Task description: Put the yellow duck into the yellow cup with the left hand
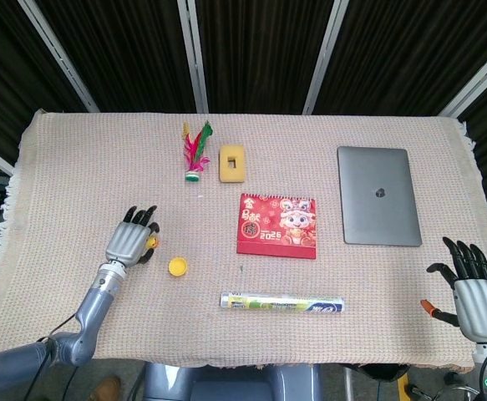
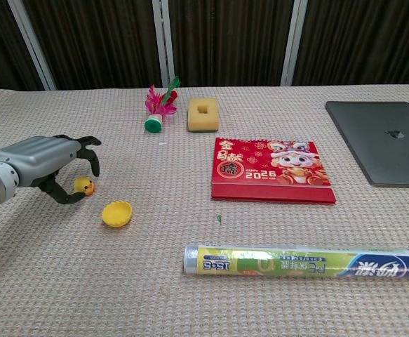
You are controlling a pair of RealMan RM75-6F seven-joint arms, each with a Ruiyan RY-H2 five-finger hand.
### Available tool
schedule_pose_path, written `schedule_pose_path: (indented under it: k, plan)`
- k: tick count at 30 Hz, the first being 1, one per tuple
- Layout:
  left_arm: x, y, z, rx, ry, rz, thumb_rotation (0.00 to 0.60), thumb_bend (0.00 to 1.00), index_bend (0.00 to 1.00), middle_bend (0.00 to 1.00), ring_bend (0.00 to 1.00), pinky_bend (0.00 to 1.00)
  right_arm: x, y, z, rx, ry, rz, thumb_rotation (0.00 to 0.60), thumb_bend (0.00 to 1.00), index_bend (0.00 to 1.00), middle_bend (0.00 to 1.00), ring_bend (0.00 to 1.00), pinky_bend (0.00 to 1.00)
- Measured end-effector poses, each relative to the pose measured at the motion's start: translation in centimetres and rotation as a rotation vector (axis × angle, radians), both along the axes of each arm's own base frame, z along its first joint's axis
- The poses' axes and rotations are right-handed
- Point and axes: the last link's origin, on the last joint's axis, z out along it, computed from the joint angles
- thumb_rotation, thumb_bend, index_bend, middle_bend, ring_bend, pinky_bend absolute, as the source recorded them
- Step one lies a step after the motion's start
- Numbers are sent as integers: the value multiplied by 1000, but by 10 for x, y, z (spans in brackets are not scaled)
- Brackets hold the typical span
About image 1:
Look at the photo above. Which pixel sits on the yellow bottle cap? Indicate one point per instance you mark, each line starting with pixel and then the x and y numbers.
pixel 178 267

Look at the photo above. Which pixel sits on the yellow rubber duck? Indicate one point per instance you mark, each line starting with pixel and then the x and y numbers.
pixel 153 242

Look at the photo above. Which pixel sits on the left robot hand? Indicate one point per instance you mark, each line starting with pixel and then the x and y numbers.
pixel 128 242

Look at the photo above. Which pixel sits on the cling film roll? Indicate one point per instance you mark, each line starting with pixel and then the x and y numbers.
pixel 282 303

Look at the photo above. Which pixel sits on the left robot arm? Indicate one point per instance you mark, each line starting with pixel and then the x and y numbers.
pixel 97 301

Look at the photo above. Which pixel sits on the red 2026 desk calendar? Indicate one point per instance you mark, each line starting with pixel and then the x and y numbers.
pixel 276 225

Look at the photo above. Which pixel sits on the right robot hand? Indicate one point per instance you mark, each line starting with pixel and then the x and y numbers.
pixel 481 309

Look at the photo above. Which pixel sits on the black pleated curtain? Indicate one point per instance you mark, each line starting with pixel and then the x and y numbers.
pixel 260 50

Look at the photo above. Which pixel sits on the grey closed laptop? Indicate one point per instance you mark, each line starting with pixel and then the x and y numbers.
pixel 378 196

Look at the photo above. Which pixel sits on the yellow sponge with hole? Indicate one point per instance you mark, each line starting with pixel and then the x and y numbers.
pixel 225 167

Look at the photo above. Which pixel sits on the grey-blue robot torso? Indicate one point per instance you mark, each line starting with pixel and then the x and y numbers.
pixel 230 382

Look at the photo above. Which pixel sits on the beige woven tablecloth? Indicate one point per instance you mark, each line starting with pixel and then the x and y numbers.
pixel 101 167

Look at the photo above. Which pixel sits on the pink green feather shuttlecock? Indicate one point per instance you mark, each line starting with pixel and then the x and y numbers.
pixel 193 158

